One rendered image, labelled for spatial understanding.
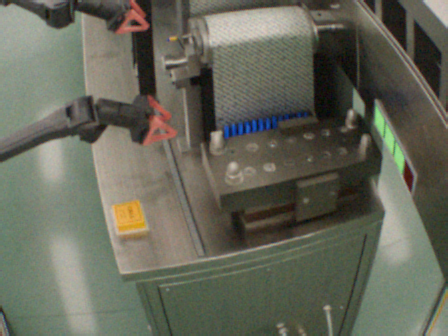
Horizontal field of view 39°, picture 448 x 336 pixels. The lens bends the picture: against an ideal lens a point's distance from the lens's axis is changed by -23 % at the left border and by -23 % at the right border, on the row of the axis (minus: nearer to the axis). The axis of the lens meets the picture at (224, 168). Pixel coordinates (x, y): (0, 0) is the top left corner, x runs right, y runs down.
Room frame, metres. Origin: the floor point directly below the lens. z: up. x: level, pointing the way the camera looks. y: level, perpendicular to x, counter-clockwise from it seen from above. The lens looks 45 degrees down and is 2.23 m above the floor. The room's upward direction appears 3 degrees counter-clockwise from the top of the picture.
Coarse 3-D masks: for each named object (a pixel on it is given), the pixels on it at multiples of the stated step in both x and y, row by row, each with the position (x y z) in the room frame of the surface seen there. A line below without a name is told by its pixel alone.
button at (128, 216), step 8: (120, 208) 1.21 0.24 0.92; (128, 208) 1.21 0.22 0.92; (136, 208) 1.20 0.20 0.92; (120, 216) 1.18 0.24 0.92; (128, 216) 1.18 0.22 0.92; (136, 216) 1.18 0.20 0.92; (120, 224) 1.16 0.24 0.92; (128, 224) 1.16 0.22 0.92; (136, 224) 1.16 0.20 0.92; (144, 224) 1.16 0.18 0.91; (120, 232) 1.15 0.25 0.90
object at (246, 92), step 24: (216, 72) 1.34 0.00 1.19; (240, 72) 1.35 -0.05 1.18; (264, 72) 1.36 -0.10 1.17; (288, 72) 1.37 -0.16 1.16; (312, 72) 1.39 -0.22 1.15; (216, 96) 1.34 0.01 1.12; (240, 96) 1.35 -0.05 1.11; (264, 96) 1.36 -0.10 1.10; (288, 96) 1.37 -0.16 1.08; (312, 96) 1.38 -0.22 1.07; (216, 120) 1.34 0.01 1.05; (240, 120) 1.35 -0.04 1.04; (264, 120) 1.36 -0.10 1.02
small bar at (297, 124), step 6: (288, 120) 1.33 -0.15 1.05; (294, 120) 1.33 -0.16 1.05; (300, 120) 1.33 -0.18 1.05; (306, 120) 1.33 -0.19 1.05; (312, 120) 1.33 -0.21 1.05; (282, 126) 1.31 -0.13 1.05; (288, 126) 1.31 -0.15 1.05; (294, 126) 1.31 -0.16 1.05; (300, 126) 1.31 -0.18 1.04; (306, 126) 1.32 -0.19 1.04; (312, 126) 1.32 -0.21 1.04; (318, 126) 1.32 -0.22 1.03; (282, 132) 1.30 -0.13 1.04; (288, 132) 1.31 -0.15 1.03
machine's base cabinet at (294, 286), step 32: (288, 256) 1.11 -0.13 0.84; (320, 256) 1.13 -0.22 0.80; (352, 256) 1.15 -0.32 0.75; (160, 288) 1.04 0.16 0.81; (192, 288) 1.06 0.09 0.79; (224, 288) 1.08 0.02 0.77; (256, 288) 1.09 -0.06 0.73; (288, 288) 1.11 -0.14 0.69; (320, 288) 1.13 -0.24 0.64; (352, 288) 1.15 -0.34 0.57; (160, 320) 1.04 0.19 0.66; (192, 320) 1.06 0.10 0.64; (224, 320) 1.07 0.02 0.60; (256, 320) 1.09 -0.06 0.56; (288, 320) 1.11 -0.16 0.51; (320, 320) 1.13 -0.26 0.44; (352, 320) 1.16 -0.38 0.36
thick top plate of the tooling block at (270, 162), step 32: (320, 128) 1.32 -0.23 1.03; (352, 128) 1.32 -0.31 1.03; (224, 160) 1.23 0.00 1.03; (256, 160) 1.23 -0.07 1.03; (288, 160) 1.22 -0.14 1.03; (320, 160) 1.22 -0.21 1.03; (352, 160) 1.21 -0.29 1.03; (224, 192) 1.14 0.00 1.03; (256, 192) 1.15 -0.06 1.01; (288, 192) 1.17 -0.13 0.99
